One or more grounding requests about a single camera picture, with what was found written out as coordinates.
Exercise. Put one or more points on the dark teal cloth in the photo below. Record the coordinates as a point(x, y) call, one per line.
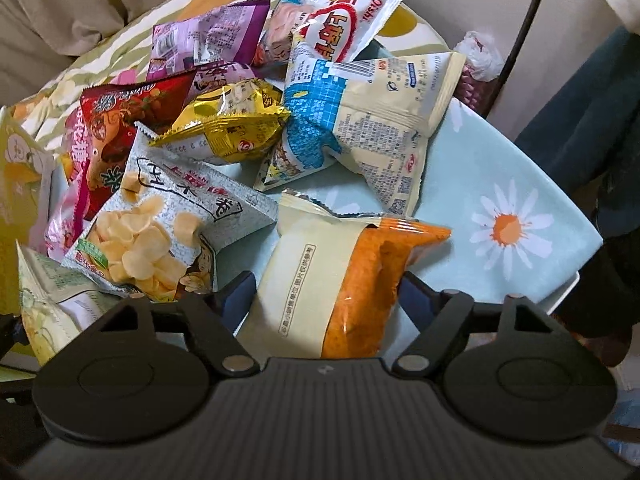
point(585, 110)

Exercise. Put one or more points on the pink and blue shrimp packet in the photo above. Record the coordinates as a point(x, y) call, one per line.
point(280, 30)

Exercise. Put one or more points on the gold foil snack packet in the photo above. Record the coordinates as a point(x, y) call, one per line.
point(235, 125)

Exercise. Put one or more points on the blue pixel-print cream snack packet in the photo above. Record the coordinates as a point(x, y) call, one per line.
point(360, 110)

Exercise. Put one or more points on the white plastic bag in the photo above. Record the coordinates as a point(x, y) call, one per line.
point(482, 55)

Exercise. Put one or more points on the grey-white chips packet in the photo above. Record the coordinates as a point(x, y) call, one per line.
point(165, 210)

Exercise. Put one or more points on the maroon cartoon snack packet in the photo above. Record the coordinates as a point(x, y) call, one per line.
point(220, 77)

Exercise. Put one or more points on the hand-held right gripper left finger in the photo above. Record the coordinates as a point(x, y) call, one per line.
point(240, 296)

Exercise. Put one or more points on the yellow cardboard box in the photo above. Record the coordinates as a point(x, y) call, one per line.
point(20, 180)

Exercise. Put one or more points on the purple snack packet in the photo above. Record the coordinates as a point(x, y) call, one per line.
point(215, 35)

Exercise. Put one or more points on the red and white snack packet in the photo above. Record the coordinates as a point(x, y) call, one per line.
point(340, 30)

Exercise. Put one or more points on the light blue daisy tablecloth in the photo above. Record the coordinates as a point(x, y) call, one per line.
point(475, 170)

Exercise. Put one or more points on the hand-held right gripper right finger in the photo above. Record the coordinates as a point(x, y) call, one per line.
point(415, 296)

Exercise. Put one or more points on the orange and cream snack packet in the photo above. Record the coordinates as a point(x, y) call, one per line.
point(320, 280)

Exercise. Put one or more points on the dark red snack packet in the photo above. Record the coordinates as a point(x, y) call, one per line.
point(120, 120)

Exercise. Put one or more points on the pink snack packet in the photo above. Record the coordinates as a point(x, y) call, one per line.
point(67, 220)

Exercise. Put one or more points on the green and white snack packet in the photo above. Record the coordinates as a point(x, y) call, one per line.
point(50, 292)

